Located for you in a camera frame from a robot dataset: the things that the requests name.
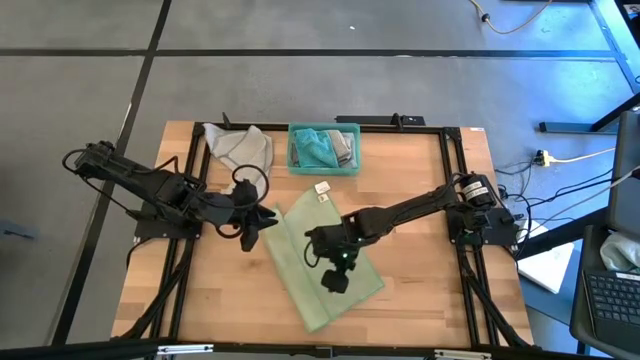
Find yellow power plug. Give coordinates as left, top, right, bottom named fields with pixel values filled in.
left=533, top=148, right=557, bottom=169

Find black aluminium table frame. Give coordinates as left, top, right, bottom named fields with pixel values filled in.
left=0, top=119, right=614, bottom=360

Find dark laptop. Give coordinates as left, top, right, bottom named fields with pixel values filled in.
left=568, top=108, right=640, bottom=357

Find silver metal bracket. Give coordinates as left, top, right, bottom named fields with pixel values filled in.
left=432, top=348, right=494, bottom=360
left=157, top=343, right=215, bottom=356

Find grey waffle microfiber towel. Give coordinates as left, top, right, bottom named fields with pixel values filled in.
left=202, top=123, right=275, bottom=199
left=327, top=130, right=357, bottom=169

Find crumpled white cloth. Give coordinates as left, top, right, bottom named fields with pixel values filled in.
left=598, top=231, right=640, bottom=275

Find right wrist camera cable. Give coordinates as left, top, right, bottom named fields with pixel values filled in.
left=303, top=238, right=322, bottom=269

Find teal mesh basket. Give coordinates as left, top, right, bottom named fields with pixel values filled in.
left=285, top=122, right=361, bottom=177

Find black mounting bar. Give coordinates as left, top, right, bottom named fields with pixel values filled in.
left=334, top=112, right=427, bottom=127

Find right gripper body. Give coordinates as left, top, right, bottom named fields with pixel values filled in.
left=304, top=212, right=374, bottom=295

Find teal microfiber towel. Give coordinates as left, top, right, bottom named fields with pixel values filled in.
left=293, top=128, right=340, bottom=170

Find metal desk frame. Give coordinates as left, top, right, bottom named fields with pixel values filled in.
left=537, top=0, right=640, bottom=135

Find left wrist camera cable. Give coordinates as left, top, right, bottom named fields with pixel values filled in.
left=214, top=163, right=271, bottom=240

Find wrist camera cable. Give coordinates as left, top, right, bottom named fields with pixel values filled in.
left=214, top=163, right=271, bottom=240
left=303, top=238, right=322, bottom=269

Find tan cable with black plug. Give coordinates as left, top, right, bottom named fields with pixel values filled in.
left=468, top=0, right=555, bottom=36

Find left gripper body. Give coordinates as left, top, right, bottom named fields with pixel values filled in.
left=212, top=178, right=266, bottom=253

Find light green microfiber towel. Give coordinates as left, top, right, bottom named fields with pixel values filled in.
left=262, top=180, right=386, bottom=334

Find white cable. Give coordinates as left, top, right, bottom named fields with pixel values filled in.
left=558, top=168, right=640, bottom=215

